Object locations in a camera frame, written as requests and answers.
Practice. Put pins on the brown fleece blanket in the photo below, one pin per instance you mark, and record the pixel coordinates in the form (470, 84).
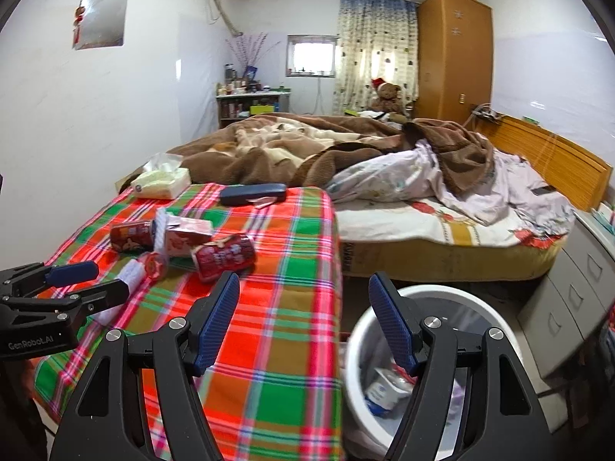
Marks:
(269, 158)

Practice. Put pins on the air conditioner pipe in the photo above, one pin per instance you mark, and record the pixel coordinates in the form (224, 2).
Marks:
(223, 9)

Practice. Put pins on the white carton with red print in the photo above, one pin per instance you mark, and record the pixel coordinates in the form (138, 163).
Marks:
(187, 240)

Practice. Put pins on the small window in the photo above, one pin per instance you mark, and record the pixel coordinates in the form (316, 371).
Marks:
(312, 57)

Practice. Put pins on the brown teddy bear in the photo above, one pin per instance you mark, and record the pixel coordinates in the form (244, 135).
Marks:
(388, 98)

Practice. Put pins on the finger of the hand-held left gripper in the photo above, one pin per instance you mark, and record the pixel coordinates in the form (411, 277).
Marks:
(72, 272)
(103, 294)

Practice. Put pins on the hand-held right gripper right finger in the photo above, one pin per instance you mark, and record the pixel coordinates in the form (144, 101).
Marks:
(394, 326)

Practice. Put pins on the white floral quilt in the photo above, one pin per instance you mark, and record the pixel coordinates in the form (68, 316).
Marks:
(384, 173)

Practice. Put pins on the grey nightstand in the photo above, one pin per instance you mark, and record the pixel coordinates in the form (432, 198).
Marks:
(567, 297)

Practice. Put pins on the wooden wardrobe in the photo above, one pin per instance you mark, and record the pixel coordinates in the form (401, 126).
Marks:
(454, 57)

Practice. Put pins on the plaid tablecloth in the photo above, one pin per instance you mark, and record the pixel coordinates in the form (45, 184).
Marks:
(278, 345)

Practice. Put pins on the floral printed bed sheet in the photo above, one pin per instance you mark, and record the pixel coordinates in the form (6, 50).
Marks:
(408, 221)

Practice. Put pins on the patterned curtain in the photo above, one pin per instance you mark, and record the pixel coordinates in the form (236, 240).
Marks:
(374, 48)

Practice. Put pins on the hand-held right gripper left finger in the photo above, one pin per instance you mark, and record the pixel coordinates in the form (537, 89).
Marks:
(218, 317)

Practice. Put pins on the red drink can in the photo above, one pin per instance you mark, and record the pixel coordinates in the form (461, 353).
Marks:
(132, 236)
(223, 257)

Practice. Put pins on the white ribbed plastic bottle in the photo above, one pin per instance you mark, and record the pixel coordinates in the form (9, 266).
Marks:
(132, 271)

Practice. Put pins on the wooden headboard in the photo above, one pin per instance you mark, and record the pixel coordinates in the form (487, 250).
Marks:
(552, 153)

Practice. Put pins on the small red packet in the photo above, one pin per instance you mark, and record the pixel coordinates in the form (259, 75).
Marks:
(156, 265)

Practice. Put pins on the white shelf with toiletries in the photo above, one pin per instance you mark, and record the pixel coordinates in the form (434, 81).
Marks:
(250, 108)

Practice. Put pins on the tissue pack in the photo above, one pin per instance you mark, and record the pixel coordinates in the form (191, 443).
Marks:
(161, 180)

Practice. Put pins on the power strip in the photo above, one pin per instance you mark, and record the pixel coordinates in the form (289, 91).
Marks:
(485, 114)

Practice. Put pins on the dark blue glasses case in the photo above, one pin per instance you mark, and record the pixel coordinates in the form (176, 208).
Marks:
(252, 193)

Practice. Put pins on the reflective wall panel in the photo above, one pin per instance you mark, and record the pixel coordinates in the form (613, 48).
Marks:
(105, 21)

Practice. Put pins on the vase of dry branches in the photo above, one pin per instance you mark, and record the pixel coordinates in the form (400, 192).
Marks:
(250, 53)

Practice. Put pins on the white round trash bin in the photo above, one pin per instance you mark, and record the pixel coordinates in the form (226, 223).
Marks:
(461, 290)

